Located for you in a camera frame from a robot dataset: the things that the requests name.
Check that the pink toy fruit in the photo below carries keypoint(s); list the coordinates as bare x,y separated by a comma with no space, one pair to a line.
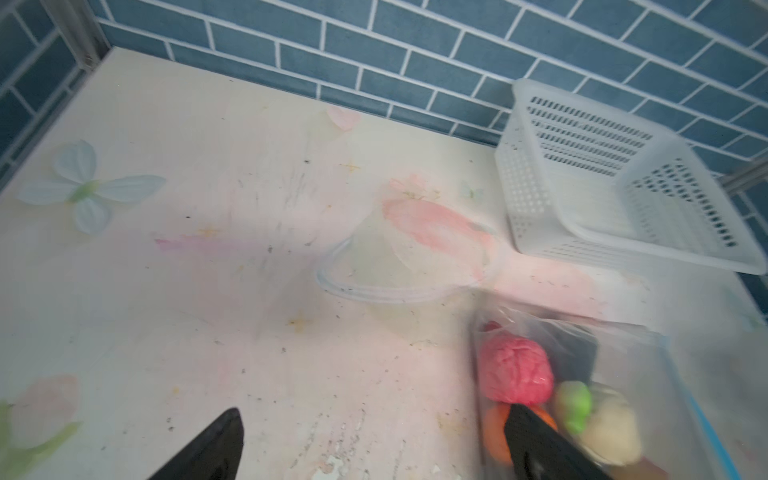
514,370

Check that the white plastic mesh basket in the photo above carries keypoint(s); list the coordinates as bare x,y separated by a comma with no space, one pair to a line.
588,183

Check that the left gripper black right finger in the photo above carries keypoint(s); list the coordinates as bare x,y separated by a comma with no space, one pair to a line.
539,452

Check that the cream toy food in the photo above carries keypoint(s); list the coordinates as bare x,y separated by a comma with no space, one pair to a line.
611,436

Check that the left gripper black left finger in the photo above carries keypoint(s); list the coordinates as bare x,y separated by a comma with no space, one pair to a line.
214,454

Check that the black toy eggplant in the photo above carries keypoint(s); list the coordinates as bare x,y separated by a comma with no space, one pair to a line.
573,363

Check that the clear zip top bag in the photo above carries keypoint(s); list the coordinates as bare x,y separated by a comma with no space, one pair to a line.
677,440

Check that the orange toy fruit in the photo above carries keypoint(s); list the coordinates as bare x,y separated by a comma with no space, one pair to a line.
493,421

